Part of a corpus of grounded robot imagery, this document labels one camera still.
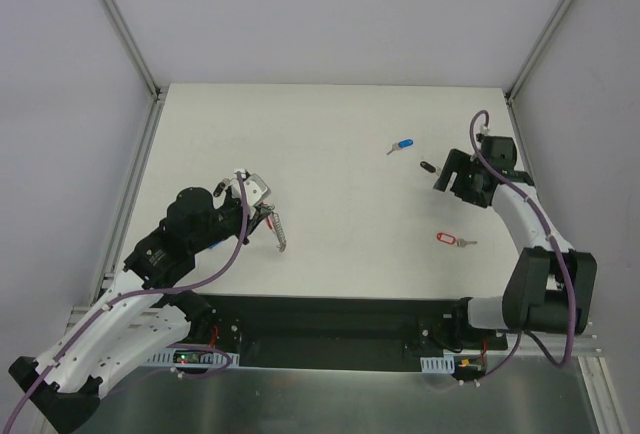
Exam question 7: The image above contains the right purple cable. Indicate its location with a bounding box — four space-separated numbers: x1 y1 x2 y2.
424 110 576 395

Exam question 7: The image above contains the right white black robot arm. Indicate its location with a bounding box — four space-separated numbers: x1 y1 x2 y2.
434 135 597 364

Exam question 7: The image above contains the left aluminium frame post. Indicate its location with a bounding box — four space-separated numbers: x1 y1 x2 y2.
98 0 163 100

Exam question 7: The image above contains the white cable duct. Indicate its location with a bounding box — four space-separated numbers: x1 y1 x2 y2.
420 355 455 375
142 348 240 369

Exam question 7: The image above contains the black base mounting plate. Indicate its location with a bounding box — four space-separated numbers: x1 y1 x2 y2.
186 295 507 372

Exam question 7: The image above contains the right white cable duct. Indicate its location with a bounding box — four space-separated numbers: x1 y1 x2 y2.
420 355 455 375

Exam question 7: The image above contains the purple cable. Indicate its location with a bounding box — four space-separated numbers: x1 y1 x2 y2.
7 173 251 434
424 110 576 395

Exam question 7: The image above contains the black tag key near organizer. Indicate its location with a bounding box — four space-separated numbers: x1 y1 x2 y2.
212 178 235 198

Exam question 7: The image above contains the red tag key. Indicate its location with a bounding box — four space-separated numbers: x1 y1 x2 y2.
436 232 477 248

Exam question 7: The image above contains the black tag key right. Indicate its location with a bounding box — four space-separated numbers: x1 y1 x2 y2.
420 161 441 175

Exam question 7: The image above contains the aluminium frame post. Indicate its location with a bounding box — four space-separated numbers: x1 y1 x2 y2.
98 0 163 100
504 0 576 106

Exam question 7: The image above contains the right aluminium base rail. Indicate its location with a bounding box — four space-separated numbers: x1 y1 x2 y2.
517 322 603 361

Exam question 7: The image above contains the right aluminium frame post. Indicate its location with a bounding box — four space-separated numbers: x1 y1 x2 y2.
504 0 576 106

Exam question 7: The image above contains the left white cable duct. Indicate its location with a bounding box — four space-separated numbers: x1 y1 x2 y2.
142 348 240 369

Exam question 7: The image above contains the red handled keyring organizer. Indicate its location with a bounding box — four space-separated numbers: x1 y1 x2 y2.
260 204 287 253

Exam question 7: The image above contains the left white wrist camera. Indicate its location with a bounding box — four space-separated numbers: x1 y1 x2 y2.
231 169 271 207

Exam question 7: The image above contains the blue tag key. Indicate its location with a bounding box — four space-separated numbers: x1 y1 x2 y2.
387 139 414 155

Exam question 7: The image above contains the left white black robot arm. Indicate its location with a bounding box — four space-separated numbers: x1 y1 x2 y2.
3 174 273 433

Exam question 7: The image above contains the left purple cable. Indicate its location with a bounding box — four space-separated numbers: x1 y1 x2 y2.
7 173 251 434

